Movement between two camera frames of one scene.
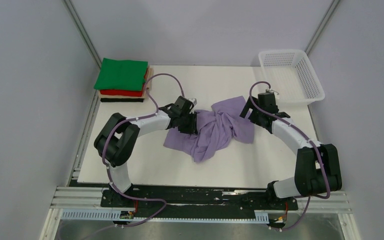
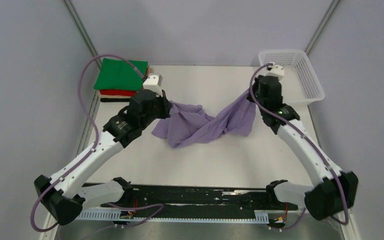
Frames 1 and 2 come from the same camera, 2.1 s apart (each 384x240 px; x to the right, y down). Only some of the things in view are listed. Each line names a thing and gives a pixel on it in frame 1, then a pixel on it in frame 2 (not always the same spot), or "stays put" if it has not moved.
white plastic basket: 290,73 stays put
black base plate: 165,201 stays put
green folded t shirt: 118,74 stays put
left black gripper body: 181,125 → 160,111
